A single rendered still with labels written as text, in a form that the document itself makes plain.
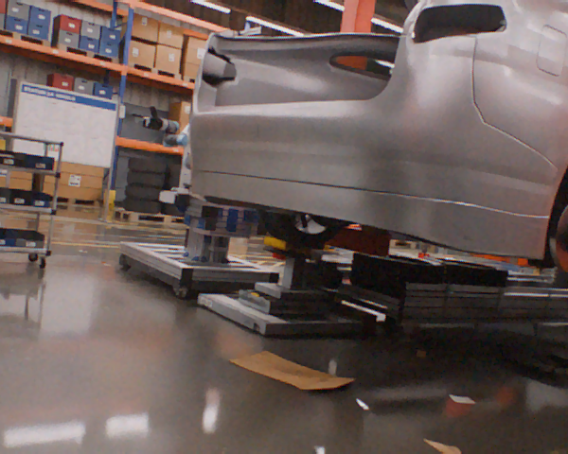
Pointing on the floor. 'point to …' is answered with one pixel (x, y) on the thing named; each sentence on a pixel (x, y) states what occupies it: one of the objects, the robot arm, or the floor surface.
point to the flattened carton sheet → (290, 372)
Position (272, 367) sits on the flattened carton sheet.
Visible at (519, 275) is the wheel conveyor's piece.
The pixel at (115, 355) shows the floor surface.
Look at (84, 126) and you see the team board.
